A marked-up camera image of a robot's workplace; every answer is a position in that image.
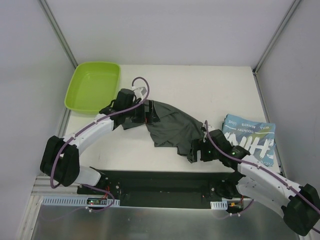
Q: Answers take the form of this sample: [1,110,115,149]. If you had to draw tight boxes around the right white cable duct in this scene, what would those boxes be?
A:
[210,200,228,211]

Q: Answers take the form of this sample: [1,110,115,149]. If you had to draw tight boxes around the folded blue printed t shirt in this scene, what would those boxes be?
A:
[222,114,276,167]

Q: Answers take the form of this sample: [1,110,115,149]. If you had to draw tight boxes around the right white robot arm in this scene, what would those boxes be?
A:
[187,127,320,236]

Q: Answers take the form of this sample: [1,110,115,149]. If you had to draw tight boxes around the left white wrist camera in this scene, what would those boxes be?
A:
[131,86,148,100]

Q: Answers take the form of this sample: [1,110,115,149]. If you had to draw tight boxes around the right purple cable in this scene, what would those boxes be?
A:
[203,120,320,232]

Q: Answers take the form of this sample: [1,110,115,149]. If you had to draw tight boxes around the left aluminium frame post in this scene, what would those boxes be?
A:
[37,0,78,69]

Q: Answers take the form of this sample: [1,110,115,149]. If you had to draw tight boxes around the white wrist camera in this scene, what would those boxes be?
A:
[131,86,148,100]
[201,125,210,143]

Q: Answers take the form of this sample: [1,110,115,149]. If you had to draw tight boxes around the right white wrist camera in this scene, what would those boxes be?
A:
[201,125,210,143]

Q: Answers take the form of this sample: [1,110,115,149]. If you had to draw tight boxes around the right aluminium frame post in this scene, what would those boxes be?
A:
[252,0,303,76]

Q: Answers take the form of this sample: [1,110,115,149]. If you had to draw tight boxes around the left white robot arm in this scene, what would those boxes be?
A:
[40,87,160,195]

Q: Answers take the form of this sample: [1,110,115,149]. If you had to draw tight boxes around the lime green plastic bin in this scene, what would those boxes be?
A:
[64,61,121,115]

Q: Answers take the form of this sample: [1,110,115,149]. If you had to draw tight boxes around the left white cable duct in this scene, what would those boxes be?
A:
[42,196,120,208]

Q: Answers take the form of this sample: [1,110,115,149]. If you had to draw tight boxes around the white cable duct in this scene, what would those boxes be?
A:
[42,196,120,208]
[210,200,228,211]

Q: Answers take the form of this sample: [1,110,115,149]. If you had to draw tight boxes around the dark grey t shirt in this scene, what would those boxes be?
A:
[121,99,208,158]

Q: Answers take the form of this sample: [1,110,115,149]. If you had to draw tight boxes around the aluminium frame post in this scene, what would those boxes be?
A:
[37,0,78,69]
[252,0,303,76]

